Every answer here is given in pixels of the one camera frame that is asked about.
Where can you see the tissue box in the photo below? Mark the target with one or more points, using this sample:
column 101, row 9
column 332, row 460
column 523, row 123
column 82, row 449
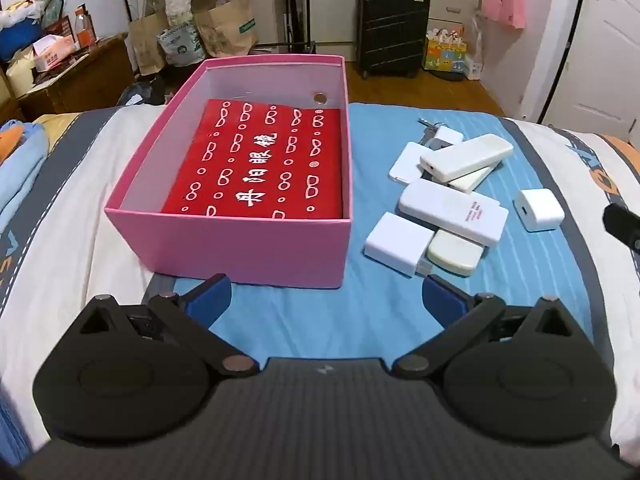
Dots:
column 50, row 55

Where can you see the bottle with orange label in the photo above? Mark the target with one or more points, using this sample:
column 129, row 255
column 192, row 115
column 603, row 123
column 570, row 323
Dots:
column 85, row 30

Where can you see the black suitcase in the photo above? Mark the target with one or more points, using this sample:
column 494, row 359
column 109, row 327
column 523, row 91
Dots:
column 392, row 30

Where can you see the white door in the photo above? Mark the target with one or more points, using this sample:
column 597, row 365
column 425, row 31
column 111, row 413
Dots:
column 600, row 50

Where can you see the white labelled device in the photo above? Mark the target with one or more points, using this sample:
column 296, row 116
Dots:
column 445, row 210

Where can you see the cream bag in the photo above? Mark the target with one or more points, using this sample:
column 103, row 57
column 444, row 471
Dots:
column 20, row 77

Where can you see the plain brown paper bag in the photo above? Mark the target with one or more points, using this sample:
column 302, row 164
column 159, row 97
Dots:
column 147, row 45

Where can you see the white plug charger cube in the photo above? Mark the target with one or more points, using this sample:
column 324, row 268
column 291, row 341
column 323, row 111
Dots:
column 427, row 126

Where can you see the dark grey key fob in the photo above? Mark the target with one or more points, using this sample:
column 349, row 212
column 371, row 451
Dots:
column 440, row 144

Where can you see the pink plastic bag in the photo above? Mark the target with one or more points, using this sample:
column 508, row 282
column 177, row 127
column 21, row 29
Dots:
column 505, row 0

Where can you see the brown paper bag green print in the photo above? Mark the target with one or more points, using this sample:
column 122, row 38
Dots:
column 227, row 27

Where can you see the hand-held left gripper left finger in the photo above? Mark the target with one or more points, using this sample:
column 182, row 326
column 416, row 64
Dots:
column 212, row 297

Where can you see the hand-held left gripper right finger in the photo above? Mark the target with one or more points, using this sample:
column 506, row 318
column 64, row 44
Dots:
column 442, row 297

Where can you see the pink plastic storage box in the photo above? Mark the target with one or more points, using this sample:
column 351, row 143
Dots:
column 225, row 250

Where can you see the cream rounded adapter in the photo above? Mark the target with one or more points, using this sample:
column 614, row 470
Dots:
column 457, row 256

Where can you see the white green printed bag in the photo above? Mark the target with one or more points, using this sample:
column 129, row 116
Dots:
column 180, row 45

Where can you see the white wardrobe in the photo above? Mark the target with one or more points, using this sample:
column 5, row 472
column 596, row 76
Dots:
column 450, row 7

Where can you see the long white power adapter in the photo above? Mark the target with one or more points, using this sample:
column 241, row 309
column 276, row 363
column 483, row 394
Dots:
column 472, row 181

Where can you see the white cube charger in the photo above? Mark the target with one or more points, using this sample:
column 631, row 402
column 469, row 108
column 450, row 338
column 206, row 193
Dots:
column 540, row 210

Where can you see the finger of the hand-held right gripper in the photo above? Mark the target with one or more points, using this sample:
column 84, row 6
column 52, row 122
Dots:
column 620, row 225

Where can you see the white charger block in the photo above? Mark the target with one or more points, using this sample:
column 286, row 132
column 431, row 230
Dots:
column 397, row 242

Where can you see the blue striped bedsheet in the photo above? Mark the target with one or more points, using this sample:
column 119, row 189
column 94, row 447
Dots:
column 310, row 320

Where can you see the long white remote control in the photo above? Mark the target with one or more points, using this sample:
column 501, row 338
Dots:
column 465, row 157

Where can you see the clear plastic bag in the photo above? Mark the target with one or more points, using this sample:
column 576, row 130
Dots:
column 475, row 55

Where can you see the black metal garment rack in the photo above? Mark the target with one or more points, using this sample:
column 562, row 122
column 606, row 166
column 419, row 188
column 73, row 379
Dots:
column 289, row 10

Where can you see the white plug charger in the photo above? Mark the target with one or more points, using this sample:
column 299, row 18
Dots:
column 450, row 135

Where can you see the white power bank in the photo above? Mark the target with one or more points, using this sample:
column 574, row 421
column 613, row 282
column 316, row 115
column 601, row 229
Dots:
column 406, row 164

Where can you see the colourful gift bag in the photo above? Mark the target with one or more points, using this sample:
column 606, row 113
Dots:
column 445, row 52

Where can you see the blue bag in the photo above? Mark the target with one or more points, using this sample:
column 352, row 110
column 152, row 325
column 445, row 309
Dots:
column 20, row 40

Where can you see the wooden nightstand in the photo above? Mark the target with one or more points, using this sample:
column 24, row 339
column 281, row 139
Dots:
column 90, row 80

